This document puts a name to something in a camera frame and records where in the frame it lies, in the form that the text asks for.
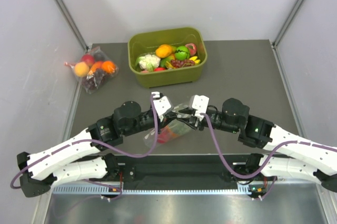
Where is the polka dot zip top bag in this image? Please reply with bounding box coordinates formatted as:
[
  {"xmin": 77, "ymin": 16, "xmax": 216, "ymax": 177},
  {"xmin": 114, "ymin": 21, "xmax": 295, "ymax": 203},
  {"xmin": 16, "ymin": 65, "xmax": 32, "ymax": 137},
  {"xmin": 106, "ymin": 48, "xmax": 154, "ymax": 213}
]
[{"xmin": 143, "ymin": 102, "xmax": 192, "ymax": 148}]

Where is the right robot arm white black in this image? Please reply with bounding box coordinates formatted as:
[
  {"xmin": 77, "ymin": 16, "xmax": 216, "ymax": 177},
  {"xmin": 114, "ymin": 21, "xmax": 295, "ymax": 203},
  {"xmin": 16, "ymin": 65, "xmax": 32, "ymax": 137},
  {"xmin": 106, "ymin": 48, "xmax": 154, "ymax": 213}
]
[{"xmin": 180, "ymin": 95, "xmax": 336, "ymax": 192}]

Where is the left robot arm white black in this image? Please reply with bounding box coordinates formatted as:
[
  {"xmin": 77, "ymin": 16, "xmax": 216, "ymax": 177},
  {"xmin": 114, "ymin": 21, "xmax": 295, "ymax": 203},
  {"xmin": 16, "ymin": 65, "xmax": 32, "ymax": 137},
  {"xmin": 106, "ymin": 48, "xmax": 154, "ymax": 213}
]
[{"xmin": 16, "ymin": 96, "xmax": 179, "ymax": 198}]

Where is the fake orange fruit in bag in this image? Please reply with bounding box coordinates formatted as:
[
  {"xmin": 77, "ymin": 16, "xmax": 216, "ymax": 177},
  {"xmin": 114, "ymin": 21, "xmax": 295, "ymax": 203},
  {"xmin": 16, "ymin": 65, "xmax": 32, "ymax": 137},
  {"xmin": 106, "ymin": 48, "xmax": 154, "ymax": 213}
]
[{"xmin": 162, "ymin": 126, "xmax": 178, "ymax": 136}]

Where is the fake red fruit in bag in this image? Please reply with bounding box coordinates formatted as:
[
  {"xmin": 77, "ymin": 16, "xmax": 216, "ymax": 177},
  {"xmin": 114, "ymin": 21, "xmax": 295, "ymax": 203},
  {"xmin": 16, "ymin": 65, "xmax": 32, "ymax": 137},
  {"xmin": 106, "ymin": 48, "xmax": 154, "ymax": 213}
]
[{"xmin": 157, "ymin": 131, "xmax": 175, "ymax": 144}]

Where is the fake purple grapes bunch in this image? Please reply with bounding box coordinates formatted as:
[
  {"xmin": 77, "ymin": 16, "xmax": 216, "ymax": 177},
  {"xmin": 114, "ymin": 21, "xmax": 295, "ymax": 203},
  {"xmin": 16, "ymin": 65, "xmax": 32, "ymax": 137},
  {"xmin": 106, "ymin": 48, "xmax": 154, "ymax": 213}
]
[{"xmin": 170, "ymin": 59, "xmax": 195, "ymax": 68}]

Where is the fake cauliflower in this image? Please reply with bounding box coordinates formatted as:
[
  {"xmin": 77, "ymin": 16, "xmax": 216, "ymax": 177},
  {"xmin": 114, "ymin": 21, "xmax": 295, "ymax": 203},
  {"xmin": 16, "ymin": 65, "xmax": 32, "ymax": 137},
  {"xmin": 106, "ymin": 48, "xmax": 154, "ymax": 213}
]
[{"xmin": 135, "ymin": 54, "xmax": 161, "ymax": 72}]

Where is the fake yellow banana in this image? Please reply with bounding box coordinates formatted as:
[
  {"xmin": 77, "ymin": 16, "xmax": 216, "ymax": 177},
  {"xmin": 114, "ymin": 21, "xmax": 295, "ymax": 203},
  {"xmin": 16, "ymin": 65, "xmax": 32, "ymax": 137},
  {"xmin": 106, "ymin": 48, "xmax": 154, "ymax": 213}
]
[{"xmin": 189, "ymin": 56, "xmax": 201, "ymax": 65}]

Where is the fake green apple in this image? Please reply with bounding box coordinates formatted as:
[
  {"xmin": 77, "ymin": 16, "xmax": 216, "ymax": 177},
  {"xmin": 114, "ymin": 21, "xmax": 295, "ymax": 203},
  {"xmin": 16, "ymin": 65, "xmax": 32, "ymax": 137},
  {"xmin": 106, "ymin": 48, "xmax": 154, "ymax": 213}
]
[{"xmin": 174, "ymin": 46, "xmax": 190, "ymax": 60}]

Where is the fake orange mango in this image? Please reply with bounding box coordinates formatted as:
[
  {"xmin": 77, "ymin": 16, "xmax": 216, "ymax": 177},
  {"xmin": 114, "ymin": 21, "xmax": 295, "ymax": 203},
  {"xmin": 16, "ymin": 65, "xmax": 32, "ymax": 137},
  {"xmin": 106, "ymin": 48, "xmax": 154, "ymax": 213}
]
[{"xmin": 155, "ymin": 44, "xmax": 173, "ymax": 58}]

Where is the fake pink apple slice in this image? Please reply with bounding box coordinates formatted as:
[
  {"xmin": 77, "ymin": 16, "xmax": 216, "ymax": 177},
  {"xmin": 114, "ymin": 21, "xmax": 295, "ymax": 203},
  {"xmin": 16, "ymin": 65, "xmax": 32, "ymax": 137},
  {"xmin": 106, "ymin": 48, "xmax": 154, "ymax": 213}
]
[{"xmin": 185, "ymin": 43, "xmax": 197, "ymax": 56}]

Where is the clear bag of fake fruit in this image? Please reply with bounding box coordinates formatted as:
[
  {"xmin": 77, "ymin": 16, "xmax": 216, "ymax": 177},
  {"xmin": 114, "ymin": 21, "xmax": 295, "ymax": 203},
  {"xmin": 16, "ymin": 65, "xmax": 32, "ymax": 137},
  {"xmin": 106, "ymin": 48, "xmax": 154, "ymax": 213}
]
[{"xmin": 64, "ymin": 46, "xmax": 119, "ymax": 94}]

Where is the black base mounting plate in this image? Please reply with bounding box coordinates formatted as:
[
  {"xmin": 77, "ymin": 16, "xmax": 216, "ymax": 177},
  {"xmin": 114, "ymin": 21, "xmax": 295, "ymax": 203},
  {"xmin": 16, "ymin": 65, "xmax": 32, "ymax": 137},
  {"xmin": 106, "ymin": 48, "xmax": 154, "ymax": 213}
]
[{"xmin": 89, "ymin": 152, "xmax": 280, "ymax": 190}]

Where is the green plastic bin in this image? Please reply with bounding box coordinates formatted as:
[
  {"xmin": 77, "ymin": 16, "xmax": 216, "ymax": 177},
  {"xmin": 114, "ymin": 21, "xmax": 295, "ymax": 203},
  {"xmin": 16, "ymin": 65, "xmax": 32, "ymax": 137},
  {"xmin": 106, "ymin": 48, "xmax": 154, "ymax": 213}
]
[{"xmin": 128, "ymin": 27, "xmax": 207, "ymax": 88}]

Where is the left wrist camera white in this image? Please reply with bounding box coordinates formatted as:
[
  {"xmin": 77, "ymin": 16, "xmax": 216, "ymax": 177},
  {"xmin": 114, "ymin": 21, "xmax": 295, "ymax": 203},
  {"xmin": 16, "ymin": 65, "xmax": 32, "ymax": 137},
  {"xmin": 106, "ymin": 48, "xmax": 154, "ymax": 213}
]
[{"xmin": 151, "ymin": 91, "xmax": 173, "ymax": 117}]

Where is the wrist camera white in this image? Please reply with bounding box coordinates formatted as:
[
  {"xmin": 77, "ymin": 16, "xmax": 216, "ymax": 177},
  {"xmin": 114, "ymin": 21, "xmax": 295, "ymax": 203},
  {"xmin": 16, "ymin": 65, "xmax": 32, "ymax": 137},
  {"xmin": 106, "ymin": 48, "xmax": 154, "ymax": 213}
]
[
  {"xmin": 151, "ymin": 91, "xmax": 173, "ymax": 117},
  {"xmin": 189, "ymin": 95, "xmax": 209, "ymax": 116}
]

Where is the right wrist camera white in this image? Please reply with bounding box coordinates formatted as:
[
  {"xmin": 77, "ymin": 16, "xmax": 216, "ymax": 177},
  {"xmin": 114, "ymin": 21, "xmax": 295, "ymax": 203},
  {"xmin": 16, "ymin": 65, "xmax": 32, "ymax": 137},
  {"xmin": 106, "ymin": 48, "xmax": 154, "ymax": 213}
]
[{"xmin": 189, "ymin": 95, "xmax": 209, "ymax": 116}]

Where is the grey slotted cable duct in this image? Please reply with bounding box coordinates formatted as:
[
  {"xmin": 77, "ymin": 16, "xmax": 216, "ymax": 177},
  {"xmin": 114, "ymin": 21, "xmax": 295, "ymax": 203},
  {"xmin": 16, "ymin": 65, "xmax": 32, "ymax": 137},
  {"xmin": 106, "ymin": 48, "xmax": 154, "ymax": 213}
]
[{"xmin": 52, "ymin": 183, "xmax": 266, "ymax": 195}]

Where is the right aluminium frame post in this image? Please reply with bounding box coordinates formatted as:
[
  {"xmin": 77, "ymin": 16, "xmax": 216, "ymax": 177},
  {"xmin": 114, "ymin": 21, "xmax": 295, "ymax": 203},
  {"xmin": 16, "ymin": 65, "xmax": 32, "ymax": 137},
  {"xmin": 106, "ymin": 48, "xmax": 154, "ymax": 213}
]
[{"xmin": 271, "ymin": 0, "xmax": 305, "ymax": 49}]

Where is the aluminium frame post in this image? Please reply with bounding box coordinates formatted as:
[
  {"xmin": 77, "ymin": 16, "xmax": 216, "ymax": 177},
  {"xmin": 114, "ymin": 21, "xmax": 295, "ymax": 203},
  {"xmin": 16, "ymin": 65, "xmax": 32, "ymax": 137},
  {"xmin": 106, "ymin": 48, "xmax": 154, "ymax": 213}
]
[
  {"xmin": 54, "ymin": 0, "xmax": 89, "ymax": 51},
  {"xmin": 271, "ymin": 0, "xmax": 305, "ymax": 49}
]

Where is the left aluminium frame post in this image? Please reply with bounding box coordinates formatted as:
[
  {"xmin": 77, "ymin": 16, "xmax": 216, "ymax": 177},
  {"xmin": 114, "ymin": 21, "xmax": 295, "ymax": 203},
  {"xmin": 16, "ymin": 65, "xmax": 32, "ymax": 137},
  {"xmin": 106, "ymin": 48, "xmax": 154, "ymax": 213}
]
[{"xmin": 54, "ymin": 0, "xmax": 89, "ymax": 51}]

